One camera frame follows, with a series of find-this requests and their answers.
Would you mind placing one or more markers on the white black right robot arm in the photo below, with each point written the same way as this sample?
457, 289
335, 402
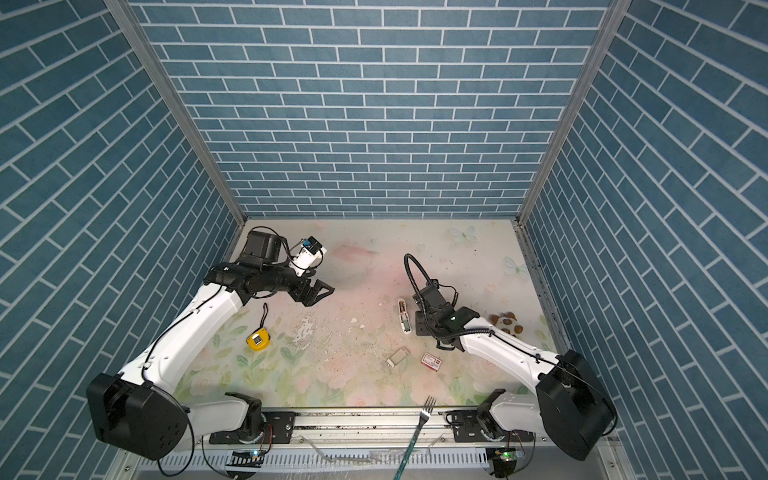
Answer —
522, 372

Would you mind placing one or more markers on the pink white stapler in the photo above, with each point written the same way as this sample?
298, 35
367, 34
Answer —
404, 317

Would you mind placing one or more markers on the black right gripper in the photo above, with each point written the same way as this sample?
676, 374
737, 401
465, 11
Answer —
419, 324

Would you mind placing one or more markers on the red white staple box sleeve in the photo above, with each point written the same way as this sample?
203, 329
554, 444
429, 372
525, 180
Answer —
431, 362

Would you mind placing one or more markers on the aluminium corner post left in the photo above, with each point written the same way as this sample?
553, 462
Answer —
129, 25

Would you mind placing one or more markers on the aluminium front rail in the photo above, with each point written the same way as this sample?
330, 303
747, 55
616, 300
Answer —
360, 429

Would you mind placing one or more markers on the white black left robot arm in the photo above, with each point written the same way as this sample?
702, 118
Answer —
262, 269

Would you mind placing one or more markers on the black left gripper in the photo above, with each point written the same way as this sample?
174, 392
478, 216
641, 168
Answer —
309, 297

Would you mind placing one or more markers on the white staple box tray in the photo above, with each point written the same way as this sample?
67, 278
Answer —
397, 357

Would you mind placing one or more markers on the aluminium corner post right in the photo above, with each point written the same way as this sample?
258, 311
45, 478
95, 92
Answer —
605, 35

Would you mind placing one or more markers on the aluminium corner post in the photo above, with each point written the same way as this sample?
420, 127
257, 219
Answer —
605, 35
129, 25

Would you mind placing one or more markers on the yellow small object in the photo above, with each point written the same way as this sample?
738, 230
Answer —
258, 340

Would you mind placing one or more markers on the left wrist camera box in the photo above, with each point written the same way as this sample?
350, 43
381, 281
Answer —
308, 258

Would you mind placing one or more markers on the brown white plush toy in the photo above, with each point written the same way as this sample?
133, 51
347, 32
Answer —
507, 322

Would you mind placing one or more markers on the green handled fork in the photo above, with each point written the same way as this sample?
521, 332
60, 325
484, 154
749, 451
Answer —
424, 416

